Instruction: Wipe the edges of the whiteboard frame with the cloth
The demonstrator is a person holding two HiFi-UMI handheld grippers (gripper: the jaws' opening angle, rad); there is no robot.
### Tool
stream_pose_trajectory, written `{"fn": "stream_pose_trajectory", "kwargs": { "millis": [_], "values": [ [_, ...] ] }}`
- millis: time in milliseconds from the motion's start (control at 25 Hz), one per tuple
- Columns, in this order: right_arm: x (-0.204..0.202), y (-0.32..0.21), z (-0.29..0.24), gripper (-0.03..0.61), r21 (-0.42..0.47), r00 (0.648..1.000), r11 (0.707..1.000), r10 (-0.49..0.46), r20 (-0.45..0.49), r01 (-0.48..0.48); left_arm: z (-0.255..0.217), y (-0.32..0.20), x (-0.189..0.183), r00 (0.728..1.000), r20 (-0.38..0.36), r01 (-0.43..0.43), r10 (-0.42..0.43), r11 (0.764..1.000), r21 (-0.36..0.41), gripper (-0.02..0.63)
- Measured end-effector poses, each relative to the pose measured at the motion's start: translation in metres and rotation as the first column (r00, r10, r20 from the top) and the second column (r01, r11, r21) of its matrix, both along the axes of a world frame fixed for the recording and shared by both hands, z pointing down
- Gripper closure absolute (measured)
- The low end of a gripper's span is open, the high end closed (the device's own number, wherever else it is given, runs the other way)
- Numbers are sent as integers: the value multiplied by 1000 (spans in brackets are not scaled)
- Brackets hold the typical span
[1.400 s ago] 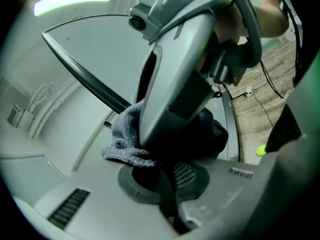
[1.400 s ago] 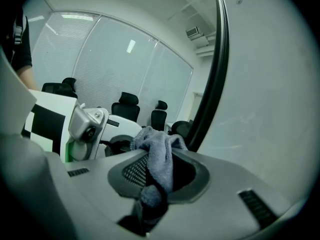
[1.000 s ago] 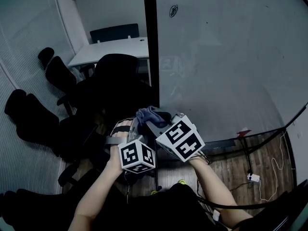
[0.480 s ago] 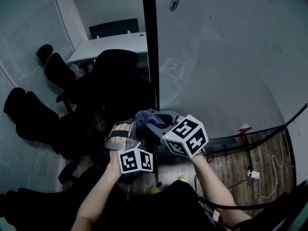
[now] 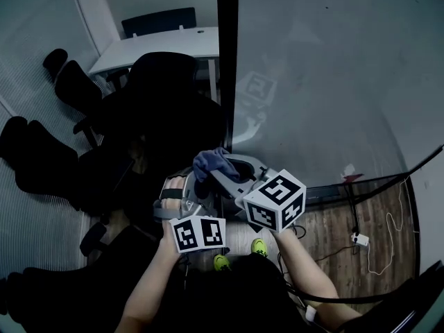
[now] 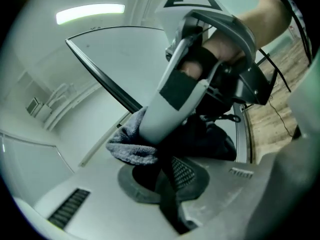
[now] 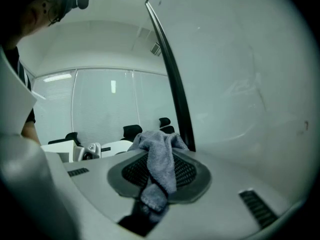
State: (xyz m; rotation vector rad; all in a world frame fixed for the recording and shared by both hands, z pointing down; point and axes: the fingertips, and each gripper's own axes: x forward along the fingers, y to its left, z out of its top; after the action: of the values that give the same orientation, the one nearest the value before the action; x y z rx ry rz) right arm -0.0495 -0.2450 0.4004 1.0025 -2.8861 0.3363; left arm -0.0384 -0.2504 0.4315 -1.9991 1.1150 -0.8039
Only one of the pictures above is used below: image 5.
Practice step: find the person's neon shoe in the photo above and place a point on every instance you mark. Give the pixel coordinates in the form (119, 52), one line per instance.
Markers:
(259, 246)
(221, 262)

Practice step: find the small white tag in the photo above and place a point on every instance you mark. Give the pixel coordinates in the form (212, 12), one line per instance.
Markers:
(349, 169)

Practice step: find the person's right neon shoe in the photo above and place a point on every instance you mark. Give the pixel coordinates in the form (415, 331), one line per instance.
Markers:
(259, 246)

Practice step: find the large black office chair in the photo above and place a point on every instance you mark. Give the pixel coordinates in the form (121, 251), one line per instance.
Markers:
(163, 99)

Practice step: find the person's right forearm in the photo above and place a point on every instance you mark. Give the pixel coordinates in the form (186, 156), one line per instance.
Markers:
(305, 272)

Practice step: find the black desk divider panel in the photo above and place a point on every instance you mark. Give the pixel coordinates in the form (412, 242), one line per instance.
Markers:
(159, 21)

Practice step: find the white power adapter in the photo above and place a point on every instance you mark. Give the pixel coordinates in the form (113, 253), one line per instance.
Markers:
(360, 239)

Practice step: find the white window blinds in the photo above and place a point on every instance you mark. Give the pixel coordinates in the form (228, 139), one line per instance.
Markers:
(34, 30)

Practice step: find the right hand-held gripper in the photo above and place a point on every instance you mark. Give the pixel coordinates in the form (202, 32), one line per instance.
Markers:
(277, 208)

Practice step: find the person's left hand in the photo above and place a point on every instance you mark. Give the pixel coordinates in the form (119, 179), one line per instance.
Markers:
(175, 183)

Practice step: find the grey-blue wiping cloth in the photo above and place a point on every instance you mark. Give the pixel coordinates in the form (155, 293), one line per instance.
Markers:
(208, 160)

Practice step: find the black panel with light edge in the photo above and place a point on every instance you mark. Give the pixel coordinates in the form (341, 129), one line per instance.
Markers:
(409, 307)

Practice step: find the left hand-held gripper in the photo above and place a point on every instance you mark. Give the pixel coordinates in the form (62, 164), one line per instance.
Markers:
(197, 234)

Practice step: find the person's left neon shoe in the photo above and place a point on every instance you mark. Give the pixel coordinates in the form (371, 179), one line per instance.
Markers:
(221, 262)

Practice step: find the small red sheet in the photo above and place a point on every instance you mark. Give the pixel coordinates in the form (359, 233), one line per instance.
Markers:
(354, 177)

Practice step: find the white whiteboard surface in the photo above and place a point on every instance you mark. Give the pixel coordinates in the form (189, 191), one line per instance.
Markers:
(347, 82)

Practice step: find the white office desk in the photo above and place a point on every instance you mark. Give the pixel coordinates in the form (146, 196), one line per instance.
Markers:
(156, 43)

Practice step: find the black office chair with headrest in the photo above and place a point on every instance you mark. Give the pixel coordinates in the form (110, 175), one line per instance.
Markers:
(76, 85)
(38, 161)

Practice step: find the person's left forearm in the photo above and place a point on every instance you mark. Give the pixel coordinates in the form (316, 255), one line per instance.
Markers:
(152, 283)

